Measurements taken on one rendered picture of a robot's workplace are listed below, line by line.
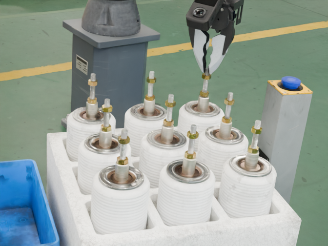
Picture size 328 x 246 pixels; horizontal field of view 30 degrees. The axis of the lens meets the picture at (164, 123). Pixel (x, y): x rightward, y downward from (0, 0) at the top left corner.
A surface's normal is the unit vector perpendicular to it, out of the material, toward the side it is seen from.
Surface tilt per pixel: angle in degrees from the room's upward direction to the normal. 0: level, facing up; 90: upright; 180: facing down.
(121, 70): 90
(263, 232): 90
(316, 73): 0
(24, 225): 0
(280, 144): 90
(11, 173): 88
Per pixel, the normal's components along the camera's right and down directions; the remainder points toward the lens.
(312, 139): 0.09, -0.89
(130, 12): 0.72, 0.07
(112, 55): 0.59, 0.40
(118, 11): 0.31, 0.15
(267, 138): -0.95, 0.06
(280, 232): 0.31, 0.44
